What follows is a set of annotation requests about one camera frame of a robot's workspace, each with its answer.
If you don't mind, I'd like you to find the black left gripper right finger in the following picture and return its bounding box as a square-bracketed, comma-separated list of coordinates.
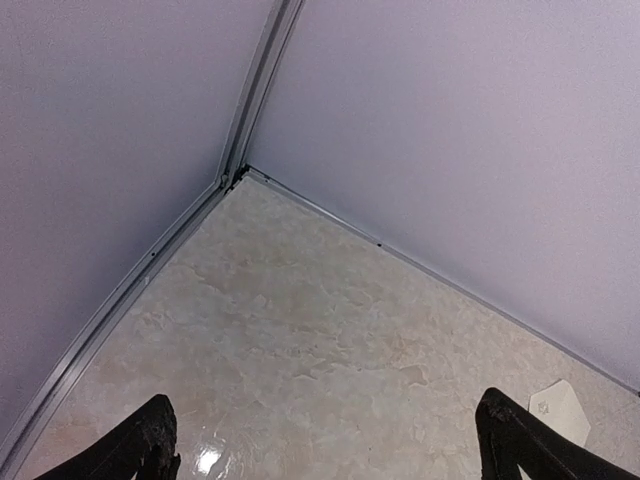
[475, 387, 631, 479]

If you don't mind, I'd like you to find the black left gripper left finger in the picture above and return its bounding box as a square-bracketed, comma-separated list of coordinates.
[40, 394, 181, 480]

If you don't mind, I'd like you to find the cream paper envelope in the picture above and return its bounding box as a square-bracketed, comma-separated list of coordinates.
[528, 379, 591, 447]

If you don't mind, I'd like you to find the left aluminium corner post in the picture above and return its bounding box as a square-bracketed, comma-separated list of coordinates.
[218, 0, 304, 192]

